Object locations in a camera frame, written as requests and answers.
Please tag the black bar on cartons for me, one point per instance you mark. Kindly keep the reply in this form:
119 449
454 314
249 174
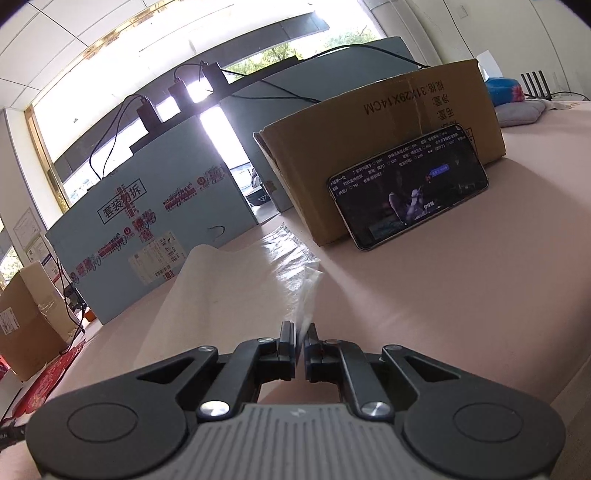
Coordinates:
221 89

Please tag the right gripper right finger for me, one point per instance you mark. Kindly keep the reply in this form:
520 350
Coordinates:
322 358

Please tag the large light blue carton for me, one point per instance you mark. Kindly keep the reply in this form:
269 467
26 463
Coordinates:
133 230

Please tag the black smartphone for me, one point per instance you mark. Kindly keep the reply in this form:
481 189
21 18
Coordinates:
394 192

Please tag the blue patterned bag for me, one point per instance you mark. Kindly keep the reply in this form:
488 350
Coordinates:
504 90

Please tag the white non-woven shopping bag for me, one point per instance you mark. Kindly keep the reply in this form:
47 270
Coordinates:
224 298

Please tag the brown cardboard box on table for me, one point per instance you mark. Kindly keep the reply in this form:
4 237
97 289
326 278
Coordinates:
307 147

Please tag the grey cloth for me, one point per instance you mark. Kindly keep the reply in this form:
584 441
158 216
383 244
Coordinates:
520 113

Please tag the brown cardboard box at left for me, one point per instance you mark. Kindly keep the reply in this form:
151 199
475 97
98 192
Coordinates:
35 326

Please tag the red patterned paper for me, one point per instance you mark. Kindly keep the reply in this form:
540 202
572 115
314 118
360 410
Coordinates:
44 385

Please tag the black wifi router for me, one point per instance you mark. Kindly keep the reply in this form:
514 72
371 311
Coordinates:
536 85

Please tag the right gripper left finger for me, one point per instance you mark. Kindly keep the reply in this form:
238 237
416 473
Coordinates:
278 357

